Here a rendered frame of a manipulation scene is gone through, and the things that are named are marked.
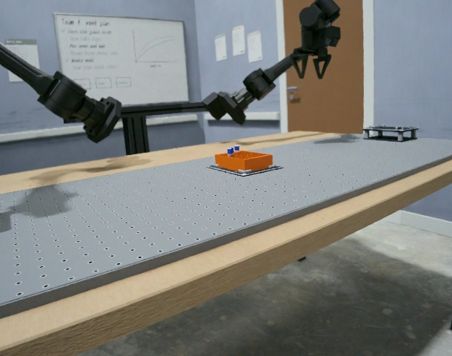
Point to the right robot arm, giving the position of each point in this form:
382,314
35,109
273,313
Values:
62,100

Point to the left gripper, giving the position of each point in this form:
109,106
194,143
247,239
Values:
301,53

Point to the orange grid rack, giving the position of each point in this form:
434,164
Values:
245,160

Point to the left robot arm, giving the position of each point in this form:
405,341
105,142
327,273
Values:
319,35

